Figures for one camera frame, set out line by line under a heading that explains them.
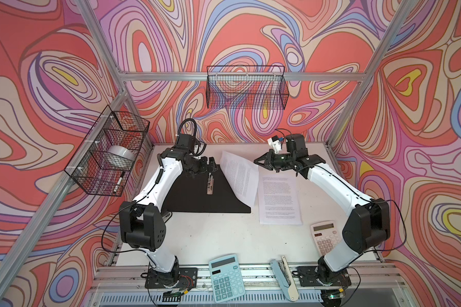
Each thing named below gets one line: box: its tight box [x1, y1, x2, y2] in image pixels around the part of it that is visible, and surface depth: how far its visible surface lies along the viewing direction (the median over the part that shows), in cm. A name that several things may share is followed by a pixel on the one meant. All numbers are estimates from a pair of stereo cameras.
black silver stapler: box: [161, 211, 173, 224], surface depth 90 cm
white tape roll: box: [107, 145, 136, 161], surface depth 75 cm
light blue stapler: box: [269, 255, 300, 302], surface depth 72 cm
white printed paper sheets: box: [257, 170, 303, 226], surface depth 96 cm
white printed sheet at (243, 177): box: [219, 150, 260, 208], surface depth 91 cm
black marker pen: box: [112, 170, 126, 194], surface depth 74 cm
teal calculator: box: [208, 253, 246, 304], surface depth 73 cm
